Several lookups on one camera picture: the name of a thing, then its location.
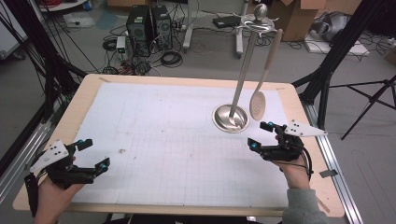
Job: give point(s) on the grey rounded appliance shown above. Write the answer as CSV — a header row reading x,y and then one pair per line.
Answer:
x,y
334,25

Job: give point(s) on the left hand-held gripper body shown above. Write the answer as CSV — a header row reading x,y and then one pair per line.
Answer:
x,y
70,174

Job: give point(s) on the black computer tower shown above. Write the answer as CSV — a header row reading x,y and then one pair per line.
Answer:
x,y
162,26
138,29

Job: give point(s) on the beige slotted spoon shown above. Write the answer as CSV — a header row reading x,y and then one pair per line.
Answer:
x,y
257,105

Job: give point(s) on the white stand leg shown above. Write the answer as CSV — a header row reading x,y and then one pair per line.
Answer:
x,y
239,43
188,34

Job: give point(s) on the grey metal bracket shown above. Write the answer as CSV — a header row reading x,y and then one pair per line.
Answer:
x,y
328,173

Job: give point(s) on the metal utensil stand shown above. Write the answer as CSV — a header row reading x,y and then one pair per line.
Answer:
x,y
224,120

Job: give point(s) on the white cabinet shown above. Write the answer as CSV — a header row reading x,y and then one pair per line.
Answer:
x,y
9,37

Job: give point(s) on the flat black box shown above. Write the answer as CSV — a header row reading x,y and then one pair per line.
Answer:
x,y
226,21

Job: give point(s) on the person's dark clothing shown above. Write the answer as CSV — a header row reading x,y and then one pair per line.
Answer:
x,y
186,219

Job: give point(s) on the white grid paper mat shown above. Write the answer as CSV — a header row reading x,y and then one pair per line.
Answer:
x,y
155,140

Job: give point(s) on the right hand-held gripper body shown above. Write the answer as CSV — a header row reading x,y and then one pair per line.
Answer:
x,y
288,147

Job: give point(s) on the flat white board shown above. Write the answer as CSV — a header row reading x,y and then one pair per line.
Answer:
x,y
345,49

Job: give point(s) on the large cardboard box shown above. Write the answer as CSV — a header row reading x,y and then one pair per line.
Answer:
x,y
294,18

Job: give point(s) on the person's right hand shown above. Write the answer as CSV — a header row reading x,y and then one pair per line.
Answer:
x,y
294,174

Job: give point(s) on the black frame post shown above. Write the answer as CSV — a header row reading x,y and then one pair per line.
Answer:
x,y
341,46
37,46

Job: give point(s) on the person's left hand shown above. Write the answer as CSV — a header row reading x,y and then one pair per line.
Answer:
x,y
53,199

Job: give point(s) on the black tripod stand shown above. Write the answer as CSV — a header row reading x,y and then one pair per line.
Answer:
x,y
372,99

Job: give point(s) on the small white green device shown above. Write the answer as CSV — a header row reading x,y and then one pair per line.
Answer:
x,y
120,44

